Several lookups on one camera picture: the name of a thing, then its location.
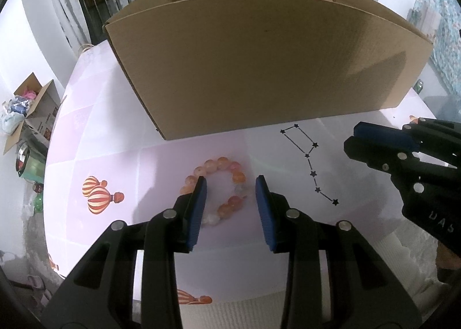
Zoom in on person right hand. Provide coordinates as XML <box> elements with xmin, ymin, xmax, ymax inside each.
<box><xmin>435</xmin><ymin>242</ymin><xmax>460</xmax><ymax>283</ymax></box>

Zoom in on orange pink bead bracelet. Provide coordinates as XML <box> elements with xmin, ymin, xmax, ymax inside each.
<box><xmin>179</xmin><ymin>156</ymin><xmax>250</xmax><ymax>226</ymax></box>

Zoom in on floral blue hanging cloth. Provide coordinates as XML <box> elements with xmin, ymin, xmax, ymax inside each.
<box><xmin>409</xmin><ymin>0</ymin><xmax>460</xmax><ymax>95</ymax></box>

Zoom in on green can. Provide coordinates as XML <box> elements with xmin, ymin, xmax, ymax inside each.
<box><xmin>413</xmin><ymin>79</ymin><xmax>424</xmax><ymax>94</ymax></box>

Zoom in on small cardboard box with items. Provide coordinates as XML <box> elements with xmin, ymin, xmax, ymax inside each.
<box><xmin>1</xmin><ymin>72</ymin><xmax>61</xmax><ymax>154</ymax></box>

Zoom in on green bottles on floor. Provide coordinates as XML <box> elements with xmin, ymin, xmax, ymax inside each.
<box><xmin>15</xmin><ymin>141</ymin><xmax>46</xmax><ymax>213</ymax></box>

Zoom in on brown cardboard box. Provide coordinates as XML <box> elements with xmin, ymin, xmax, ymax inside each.
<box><xmin>105</xmin><ymin>0</ymin><xmax>433</xmax><ymax>140</ymax></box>

